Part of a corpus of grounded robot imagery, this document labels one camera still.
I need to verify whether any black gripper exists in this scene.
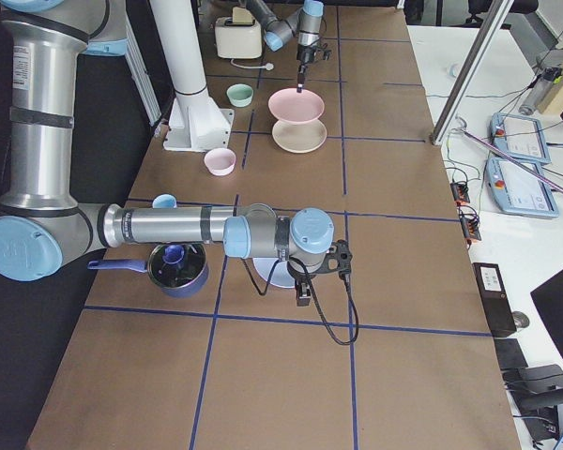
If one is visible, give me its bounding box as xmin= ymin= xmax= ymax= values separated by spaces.
xmin=288 ymin=266 xmax=312 ymax=307
xmin=297 ymin=44 xmax=331 ymax=93

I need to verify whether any pink plate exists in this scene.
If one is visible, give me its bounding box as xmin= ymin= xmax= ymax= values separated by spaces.
xmin=267 ymin=88 xmax=325 ymax=125

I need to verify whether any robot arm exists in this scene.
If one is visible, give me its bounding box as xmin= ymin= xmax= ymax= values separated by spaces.
xmin=239 ymin=0 xmax=331 ymax=93
xmin=0 ymin=23 xmax=200 ymax=315

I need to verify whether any blue plate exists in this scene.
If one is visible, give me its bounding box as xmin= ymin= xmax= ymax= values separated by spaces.
xmin=252 ymin=258 xmax=295 ymax=289

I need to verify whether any cream white plate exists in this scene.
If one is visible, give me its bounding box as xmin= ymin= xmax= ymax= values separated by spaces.
xmin=272 ymin=120 xmax=327 ymax=154

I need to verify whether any green bowl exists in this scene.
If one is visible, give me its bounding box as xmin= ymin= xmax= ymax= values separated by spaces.
xmin=226 ymin=83 xmax=253 ymax=108

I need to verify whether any cream white toaster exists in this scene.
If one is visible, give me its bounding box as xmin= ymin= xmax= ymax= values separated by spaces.
xmin=215 ymin=7 xmax=263 ymax=59

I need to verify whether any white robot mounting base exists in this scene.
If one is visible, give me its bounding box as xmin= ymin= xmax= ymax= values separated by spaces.
xmin=163 ymin=95 xmax=235 ymax=153

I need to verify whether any pink bowl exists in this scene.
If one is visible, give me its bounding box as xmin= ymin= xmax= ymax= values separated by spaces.
xmin=204 ymin=148 xmax=236 ymax=176

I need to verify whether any dark blue saucepan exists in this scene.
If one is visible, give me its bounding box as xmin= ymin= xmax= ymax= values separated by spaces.
xmin=87 ymin=243 xmax=209 ymax=298

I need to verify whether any white support column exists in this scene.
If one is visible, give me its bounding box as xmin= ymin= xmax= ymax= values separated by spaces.
xmin=150 ymin=0 xmax=206 ymax=100

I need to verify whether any light blue cup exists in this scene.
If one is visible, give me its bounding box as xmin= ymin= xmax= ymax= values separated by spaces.
xmin=152 ymin=193 xmax=177 ymax=209

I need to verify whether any black power adapter box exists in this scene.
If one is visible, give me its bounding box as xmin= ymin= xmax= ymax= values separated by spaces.
xmin=472 ymin=262 xmax=516 ymax=338

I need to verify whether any far teach pendant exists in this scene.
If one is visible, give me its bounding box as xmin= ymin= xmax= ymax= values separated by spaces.
xmin=490 ymin=112 xmax=551 ymax=165

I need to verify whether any teach pendant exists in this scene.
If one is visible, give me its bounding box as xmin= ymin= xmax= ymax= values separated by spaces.
xmin=485 ymin=157 xmax=559 ymax=218
xmin=490 ymin=112 xmax=551 ymax=165

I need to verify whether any near teach pendant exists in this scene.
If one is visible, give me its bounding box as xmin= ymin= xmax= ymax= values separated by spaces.
xmin=485 ymin=157 xmax=559 ymax=218

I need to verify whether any white power plug cable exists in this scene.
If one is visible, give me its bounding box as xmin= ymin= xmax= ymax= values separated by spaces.
xmin=229 ymin=57 xmax=275 ymax=72

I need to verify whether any aluminium frame post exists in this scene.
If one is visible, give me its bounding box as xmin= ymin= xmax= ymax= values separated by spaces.
xmin=430 ymin=0 xmax=514 ymax=145

